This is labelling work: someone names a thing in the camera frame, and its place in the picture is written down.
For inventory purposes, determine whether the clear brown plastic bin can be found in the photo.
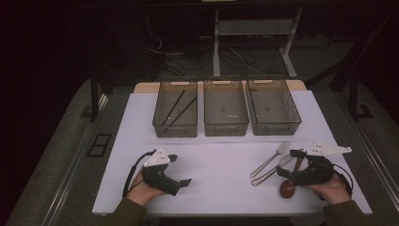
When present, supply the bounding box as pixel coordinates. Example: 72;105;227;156
202;77;250;137
152;77;199;138
247;76;303;137

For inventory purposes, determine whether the person's right hand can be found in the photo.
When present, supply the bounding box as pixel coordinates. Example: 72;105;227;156
303;173;353;206

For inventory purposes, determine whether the white metal desk frame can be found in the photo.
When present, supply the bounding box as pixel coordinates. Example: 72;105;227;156
212;7;304;80

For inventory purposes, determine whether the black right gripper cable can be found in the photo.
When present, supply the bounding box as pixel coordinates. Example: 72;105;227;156
331;162;355;199

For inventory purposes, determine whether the brown wooden spoon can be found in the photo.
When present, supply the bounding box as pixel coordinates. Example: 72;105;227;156
279;156;305;200

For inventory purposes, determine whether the tangle of black floor cables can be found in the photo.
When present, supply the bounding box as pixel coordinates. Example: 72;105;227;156
156;34;262;78

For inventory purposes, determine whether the person's left hand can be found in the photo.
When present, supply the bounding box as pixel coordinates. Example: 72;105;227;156
124;170;167;207

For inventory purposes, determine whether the white floor cable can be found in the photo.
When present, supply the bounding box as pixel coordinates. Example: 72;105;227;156
228;46;269;76

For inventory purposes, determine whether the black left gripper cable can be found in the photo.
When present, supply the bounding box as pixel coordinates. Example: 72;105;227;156
121;149;157;199

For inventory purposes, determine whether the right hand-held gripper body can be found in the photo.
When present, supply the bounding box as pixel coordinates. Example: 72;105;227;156
289;141;353;187

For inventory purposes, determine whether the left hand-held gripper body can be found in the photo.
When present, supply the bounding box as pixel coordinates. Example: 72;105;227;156
140;147;182;197

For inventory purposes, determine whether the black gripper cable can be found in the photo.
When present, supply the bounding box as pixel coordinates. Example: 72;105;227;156
121;149;157;199
331;162;355;199

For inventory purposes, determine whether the black metal stand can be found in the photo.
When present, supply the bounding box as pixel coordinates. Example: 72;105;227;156
79;67;108;123
347;71;375;122

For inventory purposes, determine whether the aluminium floor rail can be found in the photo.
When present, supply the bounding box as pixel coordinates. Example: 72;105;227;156
343;105;399;205
40;93;110;226

